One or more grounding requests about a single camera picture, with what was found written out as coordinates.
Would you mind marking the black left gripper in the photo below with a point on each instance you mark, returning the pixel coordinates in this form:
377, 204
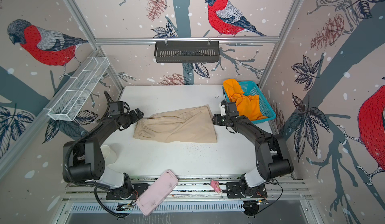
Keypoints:
135, 117

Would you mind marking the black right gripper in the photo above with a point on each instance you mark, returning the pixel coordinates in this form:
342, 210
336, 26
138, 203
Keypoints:
217, 119

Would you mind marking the beige drawstring shorts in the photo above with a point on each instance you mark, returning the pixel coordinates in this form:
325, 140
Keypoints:
185, 125

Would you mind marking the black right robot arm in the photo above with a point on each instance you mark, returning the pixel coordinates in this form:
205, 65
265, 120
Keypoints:
272, 154

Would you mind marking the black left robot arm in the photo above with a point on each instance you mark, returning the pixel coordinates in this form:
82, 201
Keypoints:
83, 161

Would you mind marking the orange shorts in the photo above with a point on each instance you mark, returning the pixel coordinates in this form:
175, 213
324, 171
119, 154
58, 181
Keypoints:
248, 106

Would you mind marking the white mug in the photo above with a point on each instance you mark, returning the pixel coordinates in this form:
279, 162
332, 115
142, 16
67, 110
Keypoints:
109, 155

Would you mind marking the teal plastic basket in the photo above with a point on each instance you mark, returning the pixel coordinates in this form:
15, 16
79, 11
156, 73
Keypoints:
251, 88

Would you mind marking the small pink crumpled object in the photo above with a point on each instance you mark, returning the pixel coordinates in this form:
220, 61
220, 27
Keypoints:
215, 185

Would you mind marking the pink flat case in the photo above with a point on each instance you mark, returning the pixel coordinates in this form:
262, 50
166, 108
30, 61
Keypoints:
157, 192

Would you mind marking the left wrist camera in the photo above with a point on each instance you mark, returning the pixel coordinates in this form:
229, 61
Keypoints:
118, 108

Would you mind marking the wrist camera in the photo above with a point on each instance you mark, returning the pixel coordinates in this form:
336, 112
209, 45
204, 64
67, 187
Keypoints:
226, 108
118, 108

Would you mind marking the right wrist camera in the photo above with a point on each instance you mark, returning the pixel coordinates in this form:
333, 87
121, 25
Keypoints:
226, 108

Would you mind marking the white wire mesh shelf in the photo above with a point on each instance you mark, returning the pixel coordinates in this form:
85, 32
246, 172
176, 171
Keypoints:
81, 86

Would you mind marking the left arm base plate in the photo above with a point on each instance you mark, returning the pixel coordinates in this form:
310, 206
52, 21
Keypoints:
130, 192

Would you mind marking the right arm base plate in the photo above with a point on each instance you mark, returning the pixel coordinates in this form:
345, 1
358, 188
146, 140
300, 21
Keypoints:
240, 190

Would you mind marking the black hanging wire basket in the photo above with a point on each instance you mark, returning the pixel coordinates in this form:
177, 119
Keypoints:
187, 52

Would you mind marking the aluminium horizontal frame bar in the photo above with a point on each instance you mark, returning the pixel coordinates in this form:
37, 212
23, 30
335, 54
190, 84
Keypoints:
149, 41

